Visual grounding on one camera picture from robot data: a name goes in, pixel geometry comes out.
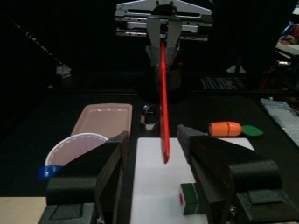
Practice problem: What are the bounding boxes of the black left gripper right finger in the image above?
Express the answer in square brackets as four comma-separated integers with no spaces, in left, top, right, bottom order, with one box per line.
[176,124,299,224]

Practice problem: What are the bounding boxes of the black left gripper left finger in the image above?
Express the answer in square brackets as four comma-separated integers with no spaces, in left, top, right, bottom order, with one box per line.
[37,130,131,224]

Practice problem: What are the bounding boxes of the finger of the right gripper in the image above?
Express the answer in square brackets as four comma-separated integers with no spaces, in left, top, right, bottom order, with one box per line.
[166,17,184,67]
[144,16,163,67]

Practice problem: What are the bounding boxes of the red toy knife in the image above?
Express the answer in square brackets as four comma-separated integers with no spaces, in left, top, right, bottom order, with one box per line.
[159,40,172,165]

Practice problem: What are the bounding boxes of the blue plastic utensil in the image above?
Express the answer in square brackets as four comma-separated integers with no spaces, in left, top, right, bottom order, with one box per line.
[37,164,64,180]

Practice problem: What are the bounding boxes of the red plastic cup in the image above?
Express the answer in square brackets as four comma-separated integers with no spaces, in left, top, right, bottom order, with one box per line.
[43,132,111,168]

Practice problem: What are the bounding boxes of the green toy leaf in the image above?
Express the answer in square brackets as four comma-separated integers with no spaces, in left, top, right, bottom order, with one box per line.
[240,124,266,138]

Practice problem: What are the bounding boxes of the orange toy carrot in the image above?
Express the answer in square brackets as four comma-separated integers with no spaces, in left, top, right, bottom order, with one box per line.
[207,121,244,137]

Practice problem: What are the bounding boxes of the white cutting board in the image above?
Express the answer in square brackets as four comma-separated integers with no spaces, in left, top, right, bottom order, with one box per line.
[128,136,258,224]

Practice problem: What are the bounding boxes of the dark computer keyboard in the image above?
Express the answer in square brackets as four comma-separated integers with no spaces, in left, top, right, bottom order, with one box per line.
[200,76,239,91]

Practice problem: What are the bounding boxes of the wooden box with red front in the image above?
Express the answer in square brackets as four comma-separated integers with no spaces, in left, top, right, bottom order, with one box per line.
[0,196,49,224]

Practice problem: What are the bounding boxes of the shallow rectangular tray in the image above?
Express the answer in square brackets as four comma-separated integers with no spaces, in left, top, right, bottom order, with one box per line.
[69,102,135,142]

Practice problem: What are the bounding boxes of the light computer keyboard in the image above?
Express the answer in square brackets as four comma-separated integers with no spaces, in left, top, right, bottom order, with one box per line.
[259,97,299,147]

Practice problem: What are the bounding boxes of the bracing wire with turnbuckle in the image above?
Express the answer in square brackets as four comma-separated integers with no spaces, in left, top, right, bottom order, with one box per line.
[13,21,73,79]

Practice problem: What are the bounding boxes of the small metal pot with handle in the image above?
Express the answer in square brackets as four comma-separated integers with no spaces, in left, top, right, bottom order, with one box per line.
[139,102,163,131]

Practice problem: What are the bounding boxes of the cluttered gear with cables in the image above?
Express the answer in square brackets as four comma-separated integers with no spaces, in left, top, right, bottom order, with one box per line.
[267,5,299,91]

